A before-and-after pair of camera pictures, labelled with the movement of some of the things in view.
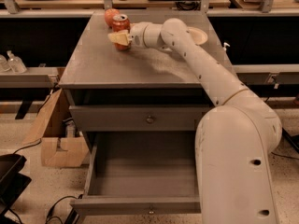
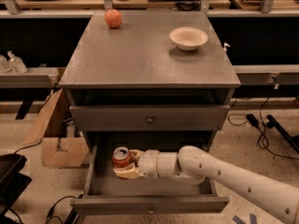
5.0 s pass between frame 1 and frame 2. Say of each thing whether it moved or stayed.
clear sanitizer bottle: stayed
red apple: stayed
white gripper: moved
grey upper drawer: stayed
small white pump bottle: stayed
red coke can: moved
